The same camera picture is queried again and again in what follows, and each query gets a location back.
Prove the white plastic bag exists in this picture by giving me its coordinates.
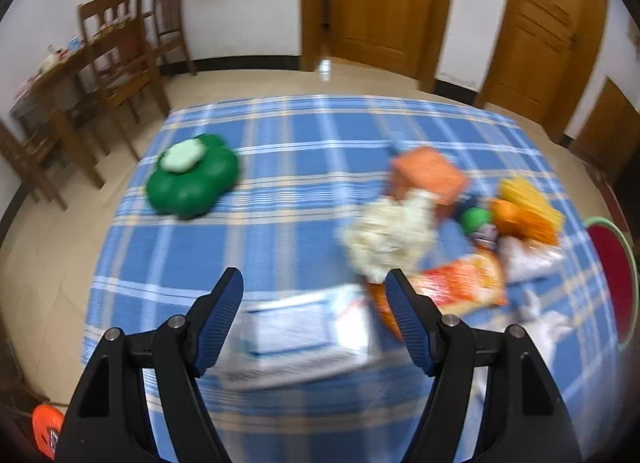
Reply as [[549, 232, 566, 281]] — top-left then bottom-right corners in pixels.
[[497, 235, 563, 284]]

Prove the low wooden chair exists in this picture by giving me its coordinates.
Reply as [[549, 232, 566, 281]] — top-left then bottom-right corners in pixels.
[[0, 108, 108, 211]]

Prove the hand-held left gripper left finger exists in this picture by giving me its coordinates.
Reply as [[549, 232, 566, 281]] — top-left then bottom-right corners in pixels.
[[54, 267, 245, 463]]

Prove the closed wooden door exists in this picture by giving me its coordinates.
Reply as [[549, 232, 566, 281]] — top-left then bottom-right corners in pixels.
[[480, 0, 608, 138]]

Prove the small wooden chair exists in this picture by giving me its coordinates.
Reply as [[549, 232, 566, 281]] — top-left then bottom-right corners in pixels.
[[150, 0, 198, 76]]

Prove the small green ball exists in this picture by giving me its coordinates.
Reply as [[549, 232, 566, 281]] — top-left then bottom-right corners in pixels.
[[460, 208, 493, 236]]

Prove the yellow orange corn toy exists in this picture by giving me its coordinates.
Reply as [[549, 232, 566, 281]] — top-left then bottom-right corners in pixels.
[[498, 177, 565, 228]]

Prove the white and blue paper box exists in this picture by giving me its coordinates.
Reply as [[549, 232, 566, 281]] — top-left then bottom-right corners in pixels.
[[217, 283, 373, 391]]

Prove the open wooden door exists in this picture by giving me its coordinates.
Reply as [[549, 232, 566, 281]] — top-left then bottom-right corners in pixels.
[[300, 0, 458, 91]]

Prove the pale green round pad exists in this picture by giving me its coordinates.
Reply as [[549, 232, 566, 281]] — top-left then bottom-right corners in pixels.
[[159, 139, 206, 174]]

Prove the red basin with green rim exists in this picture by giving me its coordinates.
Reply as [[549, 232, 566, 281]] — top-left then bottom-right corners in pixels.
[[584, 216, 640, 349]]

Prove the large wooden chair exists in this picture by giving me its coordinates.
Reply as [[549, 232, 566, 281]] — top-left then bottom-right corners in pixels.
[[77, 0, 173, 161]]

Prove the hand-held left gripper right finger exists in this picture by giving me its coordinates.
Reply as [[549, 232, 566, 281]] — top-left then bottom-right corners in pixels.
[[384, 268, 583, 463]]

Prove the wooden dining table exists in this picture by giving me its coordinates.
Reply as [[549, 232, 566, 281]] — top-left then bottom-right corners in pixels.
[[10, 23, 151, 188]]

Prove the orange striped snack packet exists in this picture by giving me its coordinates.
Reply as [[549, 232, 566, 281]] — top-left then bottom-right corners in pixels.
[[407, 253, 508, 316]]

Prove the small wooden cabinet door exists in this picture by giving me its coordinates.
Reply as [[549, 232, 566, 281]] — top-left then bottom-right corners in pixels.
[[572, 77, 640, 178]]

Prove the orange plastic object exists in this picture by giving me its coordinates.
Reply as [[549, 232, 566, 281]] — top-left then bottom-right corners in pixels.
[[31, 404, 65, 461]]

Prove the blue plaid tablecloth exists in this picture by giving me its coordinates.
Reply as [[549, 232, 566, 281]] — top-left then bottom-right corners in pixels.
[[82, 95, 633, 463]]

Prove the white tissue piece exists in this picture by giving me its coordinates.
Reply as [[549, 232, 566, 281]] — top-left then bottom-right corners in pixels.
[[517, 290, 573, 344]]

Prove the white fluffy cloth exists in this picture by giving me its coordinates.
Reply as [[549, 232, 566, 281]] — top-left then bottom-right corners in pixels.
[[340, 189, 441, 279]]

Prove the orange box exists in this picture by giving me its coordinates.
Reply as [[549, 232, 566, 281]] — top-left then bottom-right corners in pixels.
[[389, 147, 468, 218]]

